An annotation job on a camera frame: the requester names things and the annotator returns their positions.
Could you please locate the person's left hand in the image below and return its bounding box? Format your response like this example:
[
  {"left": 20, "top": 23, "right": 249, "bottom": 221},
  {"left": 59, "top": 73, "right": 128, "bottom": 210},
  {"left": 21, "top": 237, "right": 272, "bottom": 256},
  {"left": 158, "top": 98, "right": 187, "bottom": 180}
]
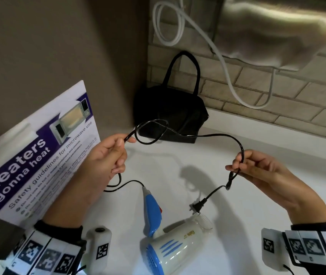
[{"left": 85, "top": 134, "right": 137, "bottom": 186}]

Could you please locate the person's right hand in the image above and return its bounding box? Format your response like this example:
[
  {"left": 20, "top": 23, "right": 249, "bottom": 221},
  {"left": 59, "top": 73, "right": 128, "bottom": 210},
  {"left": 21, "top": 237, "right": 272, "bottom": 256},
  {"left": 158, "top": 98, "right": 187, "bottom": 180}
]
[{"left": 225, "top": 150, "right": 293, "bottom": 201}]

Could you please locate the black power cord with plug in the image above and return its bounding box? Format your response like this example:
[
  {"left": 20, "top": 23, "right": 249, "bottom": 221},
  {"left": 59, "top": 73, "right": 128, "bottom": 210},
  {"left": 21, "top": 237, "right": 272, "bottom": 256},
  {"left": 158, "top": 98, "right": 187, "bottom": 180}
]
[{"left": 103, "top": 119, "right": 245, "bottom": 214}]

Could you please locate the person's right forearm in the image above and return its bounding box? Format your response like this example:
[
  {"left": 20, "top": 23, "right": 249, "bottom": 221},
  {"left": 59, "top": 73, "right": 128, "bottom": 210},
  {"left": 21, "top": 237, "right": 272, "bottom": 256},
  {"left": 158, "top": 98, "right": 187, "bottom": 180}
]
[{"left": 269, "top": 172, "right": 326, "bottom": 225}]

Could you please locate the person's left forearm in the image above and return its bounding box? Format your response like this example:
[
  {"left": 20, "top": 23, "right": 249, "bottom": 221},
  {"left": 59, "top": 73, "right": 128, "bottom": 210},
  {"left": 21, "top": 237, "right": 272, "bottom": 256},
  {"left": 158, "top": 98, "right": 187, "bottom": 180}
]
[{"left": 41, "top": 164, "right": 106, "bottom": 230}]

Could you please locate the black handbag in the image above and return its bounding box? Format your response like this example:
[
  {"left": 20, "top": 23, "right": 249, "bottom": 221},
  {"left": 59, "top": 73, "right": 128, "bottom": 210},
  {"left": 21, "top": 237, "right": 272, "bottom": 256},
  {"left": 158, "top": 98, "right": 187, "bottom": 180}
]
[{"left": 134, "top": 51, "right": 210, "bottom": 144}]

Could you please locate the microwave safety poster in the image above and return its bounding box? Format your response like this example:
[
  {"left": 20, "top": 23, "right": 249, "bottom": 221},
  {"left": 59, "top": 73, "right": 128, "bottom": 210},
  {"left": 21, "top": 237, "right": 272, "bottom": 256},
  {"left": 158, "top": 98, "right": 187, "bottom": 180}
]
[{"left": 0, "top": 80, "right": 102, "bottom": 230}]

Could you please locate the white and blue hair dryer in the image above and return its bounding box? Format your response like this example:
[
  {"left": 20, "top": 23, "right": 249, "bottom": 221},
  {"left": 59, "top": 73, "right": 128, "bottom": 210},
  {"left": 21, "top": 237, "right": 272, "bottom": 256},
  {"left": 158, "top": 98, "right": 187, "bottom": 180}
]
[{"left": 141, "top": 186, "right": 214, "bottom": 275}]

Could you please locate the right wristband with marker tags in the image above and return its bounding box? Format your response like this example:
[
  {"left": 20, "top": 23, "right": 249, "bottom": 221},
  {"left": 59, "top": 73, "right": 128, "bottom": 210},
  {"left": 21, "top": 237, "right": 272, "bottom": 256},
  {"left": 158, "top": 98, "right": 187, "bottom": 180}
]
[{"left": 283, "top": 230, "right": 326, "bottom": 268}]

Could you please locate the wristband with marker tags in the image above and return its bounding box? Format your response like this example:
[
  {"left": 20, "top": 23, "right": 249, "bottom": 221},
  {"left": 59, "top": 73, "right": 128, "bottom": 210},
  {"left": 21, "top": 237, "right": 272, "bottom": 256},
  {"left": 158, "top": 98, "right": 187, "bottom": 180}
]
[
  {"left": 0, "top": 228, "right": 86, "bottom": 275},
  {"left": 283, "top": 230, "right": 326, "bottom": 268}
]

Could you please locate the left wristband with marker tags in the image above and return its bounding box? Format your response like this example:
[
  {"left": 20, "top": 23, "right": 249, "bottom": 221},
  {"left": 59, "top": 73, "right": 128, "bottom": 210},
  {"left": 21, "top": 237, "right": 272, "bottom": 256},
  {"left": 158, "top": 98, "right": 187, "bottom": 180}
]
[{"left": 0, "top": 228, "right": 86, "bottom": 275}]

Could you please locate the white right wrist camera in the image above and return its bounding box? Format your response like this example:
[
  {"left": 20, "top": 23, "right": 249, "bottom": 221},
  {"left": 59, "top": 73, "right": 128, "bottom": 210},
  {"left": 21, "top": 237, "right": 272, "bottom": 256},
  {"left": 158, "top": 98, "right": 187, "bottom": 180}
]
[{"left": 261, "top": 228, "right": 291, "bottom": 272}]

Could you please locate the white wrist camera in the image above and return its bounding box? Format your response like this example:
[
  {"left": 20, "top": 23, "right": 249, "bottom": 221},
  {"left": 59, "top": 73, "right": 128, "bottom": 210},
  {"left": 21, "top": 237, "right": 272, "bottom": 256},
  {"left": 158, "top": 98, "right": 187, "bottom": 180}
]
[
  {"left": 261, "top": 228, "right": 291, "bottom": 272},
  {"left": 82, "top": 226, "right": 113, "bottom": 275}
]

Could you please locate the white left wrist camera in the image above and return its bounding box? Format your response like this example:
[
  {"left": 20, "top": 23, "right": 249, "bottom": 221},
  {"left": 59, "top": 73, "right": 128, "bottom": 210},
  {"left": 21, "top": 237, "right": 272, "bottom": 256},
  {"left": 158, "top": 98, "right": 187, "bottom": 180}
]
[{"left": 82, "top": 226, "right": 113, "bottom": 275}]

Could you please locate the white hose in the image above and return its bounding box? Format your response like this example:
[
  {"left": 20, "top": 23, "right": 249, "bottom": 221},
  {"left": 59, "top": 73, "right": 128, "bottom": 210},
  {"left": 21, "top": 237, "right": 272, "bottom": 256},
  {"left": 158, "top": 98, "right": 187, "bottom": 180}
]
[{"left": 152, "top": 0, "right": 275, "bottom": 110}]

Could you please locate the stainless steel wall appliance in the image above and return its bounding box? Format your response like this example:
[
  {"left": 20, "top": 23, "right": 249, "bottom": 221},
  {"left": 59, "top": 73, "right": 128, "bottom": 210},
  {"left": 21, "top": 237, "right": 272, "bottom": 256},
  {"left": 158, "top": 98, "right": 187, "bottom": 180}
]
[{"left": 213, "top": 0, "right": 326, "bottom": 72}]

